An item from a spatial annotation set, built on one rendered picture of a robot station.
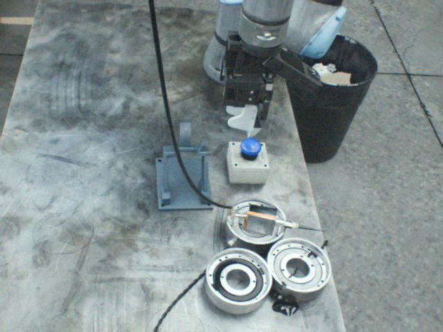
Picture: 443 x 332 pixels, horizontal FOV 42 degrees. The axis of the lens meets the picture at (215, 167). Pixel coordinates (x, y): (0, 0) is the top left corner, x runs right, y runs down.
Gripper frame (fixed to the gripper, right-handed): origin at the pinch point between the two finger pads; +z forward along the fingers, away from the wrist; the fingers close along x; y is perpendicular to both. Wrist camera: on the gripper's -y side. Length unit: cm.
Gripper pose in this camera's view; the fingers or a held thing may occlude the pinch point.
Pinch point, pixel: (254, 131)
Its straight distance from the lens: 104.6
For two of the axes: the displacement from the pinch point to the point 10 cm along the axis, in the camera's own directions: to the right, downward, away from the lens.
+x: 0.7, 7.3, -6.8
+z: -1.1, 6.9, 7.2
